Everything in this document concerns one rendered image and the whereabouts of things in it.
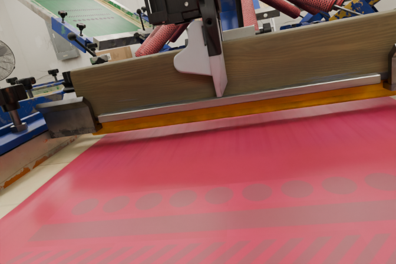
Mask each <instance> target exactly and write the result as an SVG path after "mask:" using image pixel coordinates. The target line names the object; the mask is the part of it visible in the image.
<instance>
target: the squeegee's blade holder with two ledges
mask: <svg viewBox="0 0 396 264"><path fill-rule="evenodd" d="M380 82H381V75H380V74H377V73H370V74H362V75H355V76H350V77H342V78H335V79H330V80H323V81H315V82H308V83H303V84H295V85H288V86H283V87H275V88H268V89H263V90H256V91H248V92H243V93H236V94H228V95H223V96H222V97H219V98H217V96H216V97H209V98H201V99H196V100H189V101H181V102H176V103H169V104H161V105H154V106H149V107H142V108H134V109H129V110H121V111H114V112H109V113H102V114H100V115H98V120H99V123H106V122H111V121H119V120H127V119H132V118H140V117H148V116H156V115H160V114H168V113H177V112H182V111H190V110H198V109H203V108H210V107H218V106H223V105H231V104H239V103H247V102H252V101H260V100H268V99H273V98H281V97H289V96H294V95H302V94H310V93H318V92H323V91H331V90H338V89H343V88H351V87H359V86H364V85H372V84H379V83H380Z"/></svg>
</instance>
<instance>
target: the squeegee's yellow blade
mask: <svg viewBox="0 0 396 264"><path fill-rule="evenodd" d="M384 81H388V79H387V80H381V82H380V83H379V84H372V85H364V86H359V87H351V88H343V89H338V90H331V91H323V92H318V93H310V94H302V95H294V96H289V97H281V98H273V99H268V100H260V101H252V102H247V103H239V104H231V105H223V106H218V107H210V108H202V109H198V110H190V111H182V112H177V113H168V114H160V115H153V116H148V117H140V118H132V119H127V120H119V121H111V122H106V123H102V127H103V128H106V127H114V126H123V125H128V124H135V123H144V122H149V121H157V120H165V119H170V118H179V117H187V116H195V115H200V114H209V113H216V112H221V111H230V110H238V109H243V108H251V107H259V106H264V105H272V104H281V103H289V102H294V101H302V100H310V99H316V98H324V97H332V96H337V95H345V94H353V93H361V92H366V91H375V90H383V89H385V88H383V82H384Z"/></svg>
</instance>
